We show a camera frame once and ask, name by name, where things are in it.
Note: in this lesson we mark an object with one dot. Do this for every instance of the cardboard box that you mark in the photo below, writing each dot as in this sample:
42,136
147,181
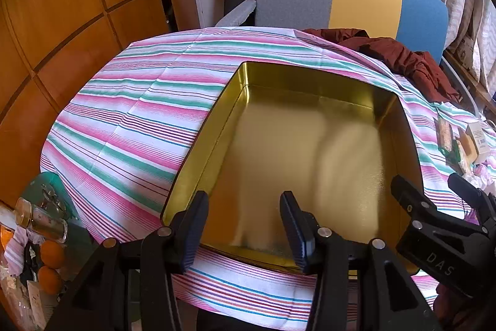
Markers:
465,44

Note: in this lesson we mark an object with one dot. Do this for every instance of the orange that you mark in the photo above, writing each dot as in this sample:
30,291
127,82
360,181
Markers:
52,253
48,278

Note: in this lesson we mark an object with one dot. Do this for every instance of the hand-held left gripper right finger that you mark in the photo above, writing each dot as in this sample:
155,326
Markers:
294,234

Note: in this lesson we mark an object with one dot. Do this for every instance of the glass spice jar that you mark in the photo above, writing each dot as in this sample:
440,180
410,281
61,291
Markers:
42,224

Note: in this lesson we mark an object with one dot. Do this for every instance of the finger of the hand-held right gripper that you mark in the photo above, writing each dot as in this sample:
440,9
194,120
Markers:
467,191
410,195

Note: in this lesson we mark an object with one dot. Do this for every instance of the narrow snack packet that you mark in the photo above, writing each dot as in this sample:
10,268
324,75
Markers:
443,135

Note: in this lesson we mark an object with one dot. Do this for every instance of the striped tablecloth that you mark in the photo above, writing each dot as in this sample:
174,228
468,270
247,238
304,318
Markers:
135,129

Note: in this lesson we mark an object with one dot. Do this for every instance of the wide green-edged snack packet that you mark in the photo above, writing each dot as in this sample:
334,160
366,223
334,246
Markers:
456,160

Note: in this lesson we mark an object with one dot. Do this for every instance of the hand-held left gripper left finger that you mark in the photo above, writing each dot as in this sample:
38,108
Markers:
193,234

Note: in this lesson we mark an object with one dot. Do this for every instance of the gold metal tin box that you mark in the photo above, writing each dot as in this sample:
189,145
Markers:
310,141

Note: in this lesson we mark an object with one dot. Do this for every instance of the maroon cloth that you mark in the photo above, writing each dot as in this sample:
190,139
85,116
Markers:
387,51

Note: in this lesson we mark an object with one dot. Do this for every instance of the cream carton box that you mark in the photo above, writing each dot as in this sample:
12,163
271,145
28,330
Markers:
480,141

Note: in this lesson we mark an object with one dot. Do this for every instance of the yellow sponge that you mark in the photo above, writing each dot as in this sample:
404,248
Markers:
467,147

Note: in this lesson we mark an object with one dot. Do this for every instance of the green round tray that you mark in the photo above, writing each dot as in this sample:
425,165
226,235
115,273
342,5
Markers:
58,187

